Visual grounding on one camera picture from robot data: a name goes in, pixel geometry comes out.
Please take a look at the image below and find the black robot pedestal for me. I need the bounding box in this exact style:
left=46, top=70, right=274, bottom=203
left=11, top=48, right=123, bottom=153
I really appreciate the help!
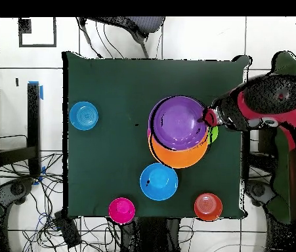
left=121, top=217, right=182, bottom=252

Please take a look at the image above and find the small blue bowl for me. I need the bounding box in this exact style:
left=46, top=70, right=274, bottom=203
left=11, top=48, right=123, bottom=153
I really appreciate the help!
left=69, top=101, right=99, bottom=131

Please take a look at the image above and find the black metal stand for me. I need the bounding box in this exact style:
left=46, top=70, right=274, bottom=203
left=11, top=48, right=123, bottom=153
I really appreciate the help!
left=0, top=82, right=43, bottom=177

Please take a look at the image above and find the grey mesh office chair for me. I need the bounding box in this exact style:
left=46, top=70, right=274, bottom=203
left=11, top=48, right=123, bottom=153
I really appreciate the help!
left=75, top=16, right=166, bottom=59

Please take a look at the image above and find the black square floor frame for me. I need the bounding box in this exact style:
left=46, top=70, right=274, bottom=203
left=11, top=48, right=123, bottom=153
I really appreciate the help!
left=18, top=16, right=57, bottom=49

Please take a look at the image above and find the medium blue bowl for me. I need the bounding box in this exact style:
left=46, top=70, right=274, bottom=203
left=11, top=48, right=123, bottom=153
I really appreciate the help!
left=139, top=162, right=179, bottom=202

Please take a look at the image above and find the dark green tablecloth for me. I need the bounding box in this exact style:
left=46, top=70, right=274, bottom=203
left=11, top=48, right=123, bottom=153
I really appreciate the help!
left=61, top=51, right=252, bottom=220

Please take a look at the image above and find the tangle of floor cables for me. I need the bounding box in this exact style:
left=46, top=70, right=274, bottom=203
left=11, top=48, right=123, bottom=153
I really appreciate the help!
left=0, top=135, right=122, bottom=252

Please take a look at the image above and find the black chair base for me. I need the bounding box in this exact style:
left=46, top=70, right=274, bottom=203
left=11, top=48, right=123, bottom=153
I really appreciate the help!
left=0, top=177, right=36, bottom=211
left=244, top=179, right=274, bottom=208

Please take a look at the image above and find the blue tape strip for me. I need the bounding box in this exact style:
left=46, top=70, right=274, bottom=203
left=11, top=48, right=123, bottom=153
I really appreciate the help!
left=28, top=80, right=44, bottom=101

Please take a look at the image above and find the black power strip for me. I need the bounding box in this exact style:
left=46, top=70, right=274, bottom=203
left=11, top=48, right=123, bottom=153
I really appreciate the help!
left=53, top=210, right=82, bottom=249

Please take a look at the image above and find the small orange bowl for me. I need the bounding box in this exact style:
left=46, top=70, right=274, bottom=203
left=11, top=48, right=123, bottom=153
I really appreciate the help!
left=194, top=192, right=224, bottom=222

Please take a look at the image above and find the purple bowl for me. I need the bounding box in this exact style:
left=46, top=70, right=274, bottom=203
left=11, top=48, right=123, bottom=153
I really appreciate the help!
left=148, top=95, right=209, bottom=151

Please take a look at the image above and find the small pink-red bowl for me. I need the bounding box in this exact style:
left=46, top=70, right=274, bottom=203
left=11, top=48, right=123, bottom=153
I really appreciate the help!
left=108, top=197, right=136, bottom=225

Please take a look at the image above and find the large orange bowl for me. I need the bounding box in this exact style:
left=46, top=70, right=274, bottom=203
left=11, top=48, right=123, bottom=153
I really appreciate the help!
left=148, top=128, right=209, bottom=169

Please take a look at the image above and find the small green bowl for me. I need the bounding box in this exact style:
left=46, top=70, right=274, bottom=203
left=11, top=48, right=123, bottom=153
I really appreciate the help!
left=207, top=125, right=219, bottom=144

